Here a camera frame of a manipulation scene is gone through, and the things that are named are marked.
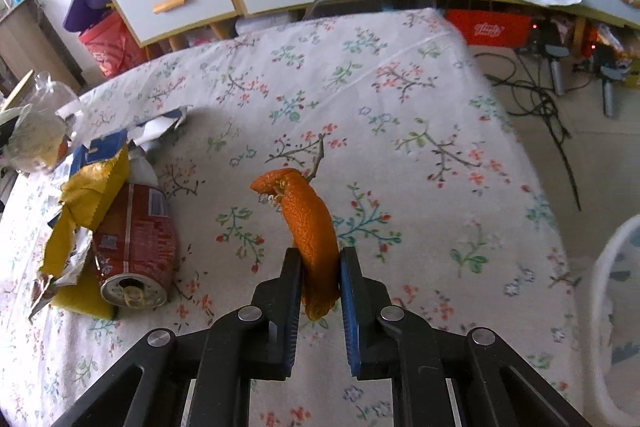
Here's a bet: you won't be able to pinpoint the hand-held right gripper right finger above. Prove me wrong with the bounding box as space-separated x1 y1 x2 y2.
339 247 596 427

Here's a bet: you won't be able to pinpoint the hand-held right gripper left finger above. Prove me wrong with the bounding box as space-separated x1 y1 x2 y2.
50 247 304 427

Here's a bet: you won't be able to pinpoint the orange peel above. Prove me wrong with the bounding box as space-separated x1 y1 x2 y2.
250 168 344 321

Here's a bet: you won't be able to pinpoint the red drink can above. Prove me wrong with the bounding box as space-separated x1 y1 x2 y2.
92 183 180 311

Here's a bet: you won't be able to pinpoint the yellow foil packet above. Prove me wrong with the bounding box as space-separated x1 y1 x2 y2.
40 147 132 279

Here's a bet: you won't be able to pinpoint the blue paper carton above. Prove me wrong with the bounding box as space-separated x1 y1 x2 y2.
70 105 193 188

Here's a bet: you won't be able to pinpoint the white plastic bin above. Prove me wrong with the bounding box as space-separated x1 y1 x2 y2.
590 214 640 427

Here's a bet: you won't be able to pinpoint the floral tablecloth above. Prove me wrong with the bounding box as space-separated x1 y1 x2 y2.
0 7 601 427

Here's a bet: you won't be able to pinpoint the crumpled clear plastic bag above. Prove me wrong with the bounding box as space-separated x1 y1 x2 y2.
0 72 82 178

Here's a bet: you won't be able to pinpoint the red paper bag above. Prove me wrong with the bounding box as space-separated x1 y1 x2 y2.
444 9 532 50

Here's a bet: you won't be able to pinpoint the red plastic bag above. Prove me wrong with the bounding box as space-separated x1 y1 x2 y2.
77 12 149 80

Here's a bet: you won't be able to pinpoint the black floor cables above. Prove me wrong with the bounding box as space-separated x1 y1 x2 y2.
474 51 584 210

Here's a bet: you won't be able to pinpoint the grey handled device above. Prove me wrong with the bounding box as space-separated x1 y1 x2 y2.
542 44 572 96
594 47 632 118

